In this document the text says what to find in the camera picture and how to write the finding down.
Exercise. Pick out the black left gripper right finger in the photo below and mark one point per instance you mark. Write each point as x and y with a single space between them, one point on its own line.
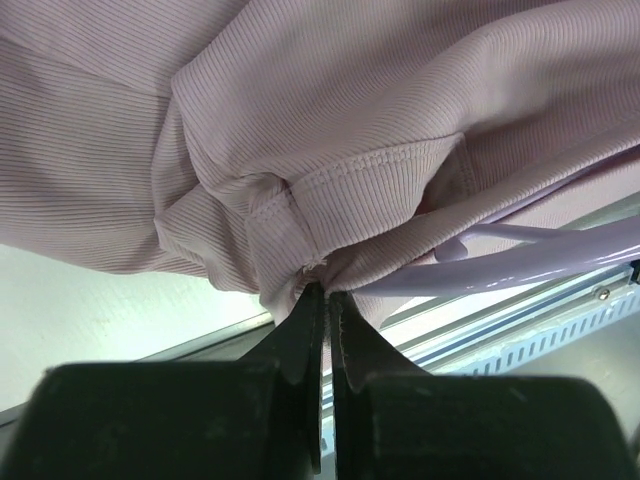
393 420

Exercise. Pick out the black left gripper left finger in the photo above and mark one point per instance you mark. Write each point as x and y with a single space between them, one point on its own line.
257 417

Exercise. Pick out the lilac hanger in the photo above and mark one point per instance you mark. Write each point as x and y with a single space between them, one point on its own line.
546 253

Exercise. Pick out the pink tank top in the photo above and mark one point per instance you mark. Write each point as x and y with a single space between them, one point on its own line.
265 144

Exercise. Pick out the slotted cable duct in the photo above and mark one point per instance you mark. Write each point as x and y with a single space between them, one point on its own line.
593 334

